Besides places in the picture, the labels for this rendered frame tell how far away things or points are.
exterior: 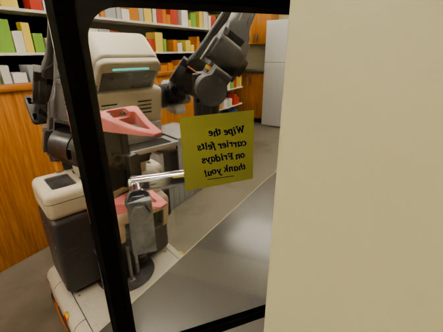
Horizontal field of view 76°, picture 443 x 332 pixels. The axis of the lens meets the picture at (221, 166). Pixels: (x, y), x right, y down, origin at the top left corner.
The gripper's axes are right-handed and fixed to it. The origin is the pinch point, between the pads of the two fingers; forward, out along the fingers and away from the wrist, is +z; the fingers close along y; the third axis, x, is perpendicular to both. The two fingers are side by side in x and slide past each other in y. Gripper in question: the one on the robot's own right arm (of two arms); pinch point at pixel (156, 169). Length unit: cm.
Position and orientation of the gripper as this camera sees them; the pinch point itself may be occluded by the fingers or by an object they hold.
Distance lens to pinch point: 36.9
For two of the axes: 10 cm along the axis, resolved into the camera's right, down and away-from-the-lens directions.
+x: 5.2, -3.2, 7.9
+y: 0.1, -9.3, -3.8
